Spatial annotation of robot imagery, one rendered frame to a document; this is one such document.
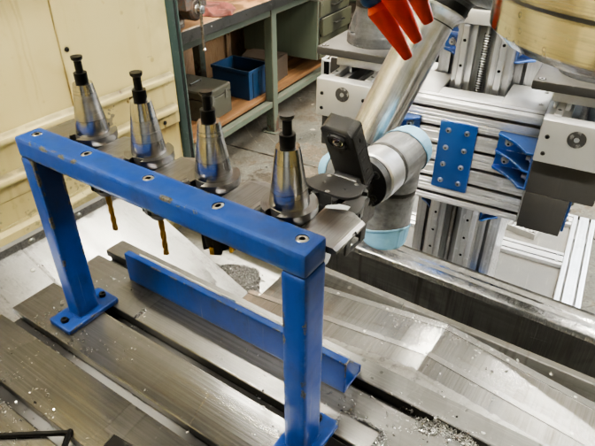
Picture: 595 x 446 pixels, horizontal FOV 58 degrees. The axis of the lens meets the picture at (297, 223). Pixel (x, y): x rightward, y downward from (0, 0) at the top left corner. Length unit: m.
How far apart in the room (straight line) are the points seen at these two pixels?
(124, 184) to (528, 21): 0.51
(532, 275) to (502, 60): 1.09
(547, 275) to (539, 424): 1.28
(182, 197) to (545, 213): 0.88
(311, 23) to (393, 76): 3.03
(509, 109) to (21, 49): 1.02
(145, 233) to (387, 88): 0.69
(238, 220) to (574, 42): 0.40
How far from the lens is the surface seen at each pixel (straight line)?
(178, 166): 0.70
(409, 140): 0.82
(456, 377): 1.06
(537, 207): 1.29
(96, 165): 0.70
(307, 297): 0.54
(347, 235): 0.56
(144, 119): 0.69
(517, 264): 2.31
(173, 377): 0.85
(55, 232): 0.87
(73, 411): 0.85
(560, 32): 0.22
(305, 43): 3.99
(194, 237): 1.54
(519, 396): 1.11
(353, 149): 0.65
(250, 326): 0.85
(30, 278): 1.24
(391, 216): 0.85
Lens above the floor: 1.53
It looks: 34 degrees down
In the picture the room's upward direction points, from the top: straight up
